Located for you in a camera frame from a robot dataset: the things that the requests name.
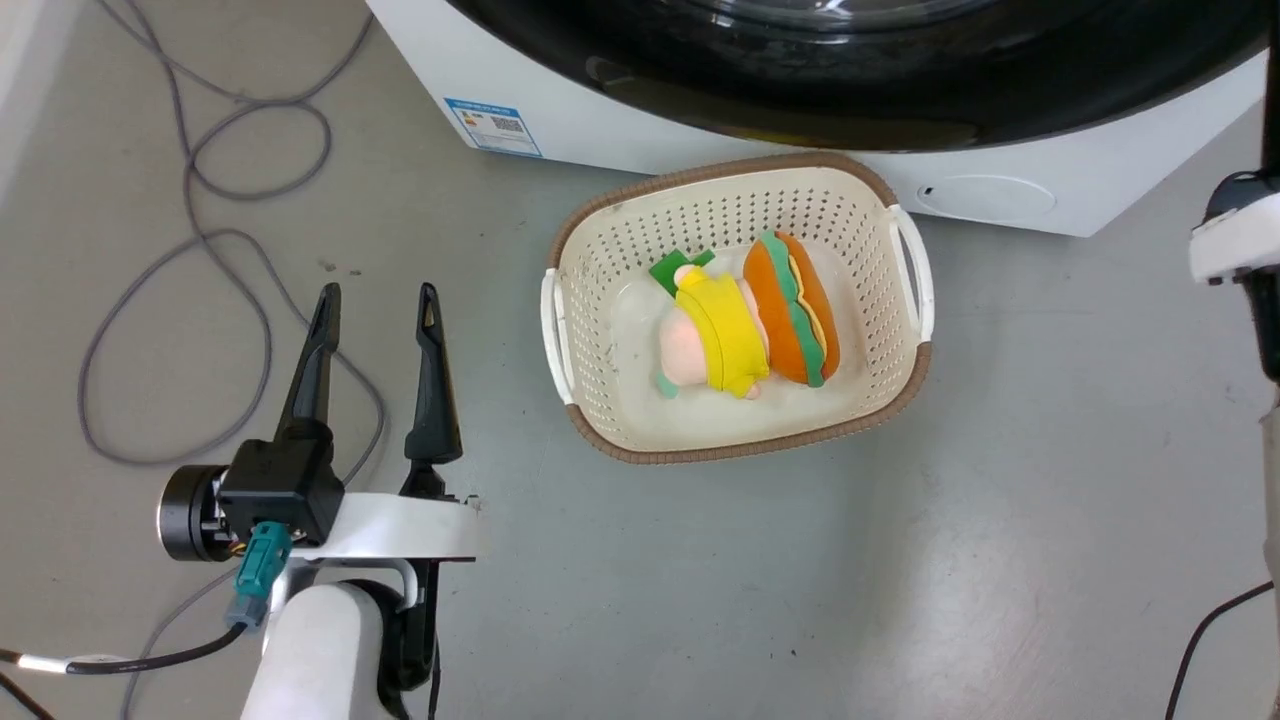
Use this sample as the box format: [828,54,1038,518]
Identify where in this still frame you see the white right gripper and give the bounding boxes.
[1189,0,1280,287]

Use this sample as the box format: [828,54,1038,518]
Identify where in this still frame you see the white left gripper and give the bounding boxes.
[274,282,484,562]

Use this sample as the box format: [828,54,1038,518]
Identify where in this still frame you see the black round washing machine door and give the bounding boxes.
[445,0,1269,153]

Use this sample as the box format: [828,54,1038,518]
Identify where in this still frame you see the white washing machine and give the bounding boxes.
[365,0,1271,238]

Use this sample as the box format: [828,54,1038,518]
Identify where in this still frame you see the cream perforated laundry basket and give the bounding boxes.
[540,152,936,466]

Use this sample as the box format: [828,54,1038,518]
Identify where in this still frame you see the blue energy label sticker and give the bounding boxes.
[445,97,544,159]

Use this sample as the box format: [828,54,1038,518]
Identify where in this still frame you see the round white filter cover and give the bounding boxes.
[916,175,1057,224]

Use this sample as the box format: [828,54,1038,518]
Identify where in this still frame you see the pink doll in yellow dress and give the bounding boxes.
[649,250,772,401]

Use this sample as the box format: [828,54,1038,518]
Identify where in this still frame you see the plush hot dog toy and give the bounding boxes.
[742,230,842,389]

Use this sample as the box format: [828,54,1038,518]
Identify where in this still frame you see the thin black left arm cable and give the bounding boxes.
[422,560,443,720]

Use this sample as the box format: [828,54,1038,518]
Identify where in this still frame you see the grey floor cable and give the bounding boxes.
[77,0,387,720]

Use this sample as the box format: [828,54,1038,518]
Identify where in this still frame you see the black cable with teal connector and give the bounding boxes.
[0,522,294,679]

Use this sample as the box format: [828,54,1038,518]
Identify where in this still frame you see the thin black floor cable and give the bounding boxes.
[0,672,56,720]
[1164,580,1277,720]

